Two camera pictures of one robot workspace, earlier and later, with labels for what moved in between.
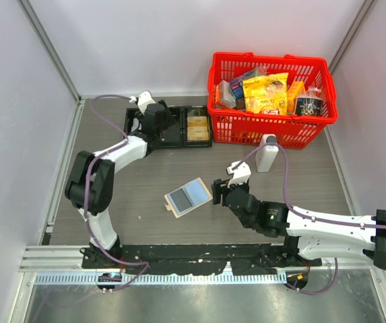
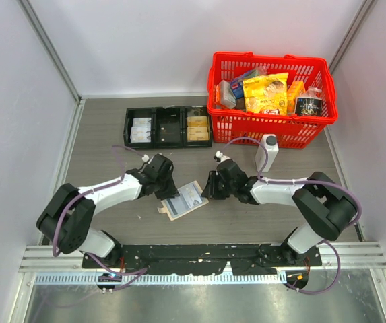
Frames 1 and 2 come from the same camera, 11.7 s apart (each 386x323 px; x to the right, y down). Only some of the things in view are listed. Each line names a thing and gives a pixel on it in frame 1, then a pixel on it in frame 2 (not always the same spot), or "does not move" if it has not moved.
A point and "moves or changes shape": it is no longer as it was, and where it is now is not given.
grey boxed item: x=227 y=97 does not move
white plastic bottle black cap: x=265 y=155 does not move
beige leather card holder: x=187 y=198 moves or changes shape
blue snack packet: x=236 y=83 does not move
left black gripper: x=168 y=119 to x=170 y=192
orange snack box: x=296 y=89 does not move
